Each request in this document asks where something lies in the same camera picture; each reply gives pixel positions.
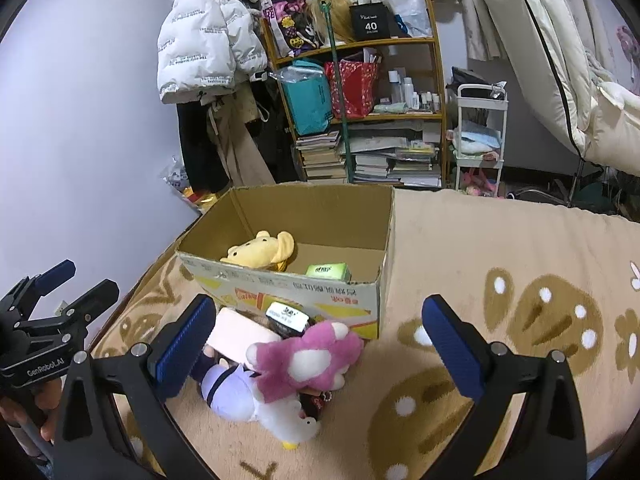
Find red gift bag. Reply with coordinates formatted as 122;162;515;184
324;60;378;119

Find bag of toys on floor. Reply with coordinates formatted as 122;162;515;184
162;156;218;214

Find black white tissue pack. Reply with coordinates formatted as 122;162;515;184
265;301;314;338

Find wooden shelf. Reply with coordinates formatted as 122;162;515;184
259;0;449;189

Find cream folded mattress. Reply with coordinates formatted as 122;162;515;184
482;0;639;174

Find white haired plush doll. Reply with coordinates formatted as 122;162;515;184
188;306;324;452

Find cardboard box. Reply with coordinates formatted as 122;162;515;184
177;183;394;339

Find beige trench coat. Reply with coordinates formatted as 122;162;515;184
207;82;274;186

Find white puffer jacket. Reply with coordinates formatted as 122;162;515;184
157;0;268;104

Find beige patterned carpet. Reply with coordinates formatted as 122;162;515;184
89;186;640;480

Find black box with 40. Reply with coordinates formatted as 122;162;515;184
349;2;390;41

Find teal bag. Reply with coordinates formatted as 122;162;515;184
277;60;332;136

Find stack of books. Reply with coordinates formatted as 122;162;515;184
295;120;442;190

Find person's left hand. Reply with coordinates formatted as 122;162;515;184
0;378;64;443

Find green tissue pack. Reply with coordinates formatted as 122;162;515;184
306;262;350;283

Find colourful printed bag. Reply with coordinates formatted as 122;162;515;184
262;0;321;58

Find pink plush toy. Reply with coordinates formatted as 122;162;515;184
246;321;363;403

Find yellow plush toy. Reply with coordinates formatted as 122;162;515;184
220;231;295;272

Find white rolling cart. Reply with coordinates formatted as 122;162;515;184
449;81;509;197

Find green pole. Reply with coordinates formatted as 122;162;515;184
319;0;354;183

